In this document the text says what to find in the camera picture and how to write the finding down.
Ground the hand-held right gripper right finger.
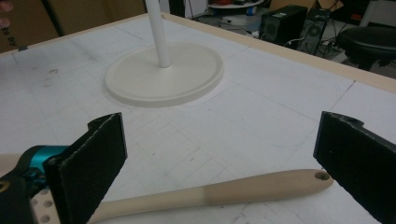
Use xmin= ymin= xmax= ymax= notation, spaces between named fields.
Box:
xmin=313 ymin=110 xmax=396 ymax=224

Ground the grey-fronted computer tower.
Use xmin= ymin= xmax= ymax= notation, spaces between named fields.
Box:
xmin=297 ymin=8 xmax=332 ymax=56

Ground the black computer tower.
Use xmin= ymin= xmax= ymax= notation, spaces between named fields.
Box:
xmin=260 ymin=4 xmax=309 ymax=48

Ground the beige slotted spoon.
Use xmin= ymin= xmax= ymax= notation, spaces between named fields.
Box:
xmin=31 ymin=168 xmax=334 ymax=224

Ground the white round plate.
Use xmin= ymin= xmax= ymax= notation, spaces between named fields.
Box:
xmin=104 ymin=0 xmax=225 ymax=109

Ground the black office chair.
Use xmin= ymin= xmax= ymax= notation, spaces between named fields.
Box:
xmin=336 ymin=25 xmax=396 ymax=71

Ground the white grid paper sheet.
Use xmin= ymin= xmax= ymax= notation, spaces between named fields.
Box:
xmin=0 ymin=15 xmax=396 ymax=224

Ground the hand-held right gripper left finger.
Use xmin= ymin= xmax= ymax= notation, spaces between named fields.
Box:
xmin=43 ymin=112 xmax=128 ymax=224

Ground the open brown cardboard box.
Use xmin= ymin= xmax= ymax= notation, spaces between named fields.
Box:
xmin=269 ymin=0 xmax=344 ymax=12

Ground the large brown cardboard panel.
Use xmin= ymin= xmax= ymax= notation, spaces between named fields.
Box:
xmin=0 ymin=0 xmax=148 ymax=54

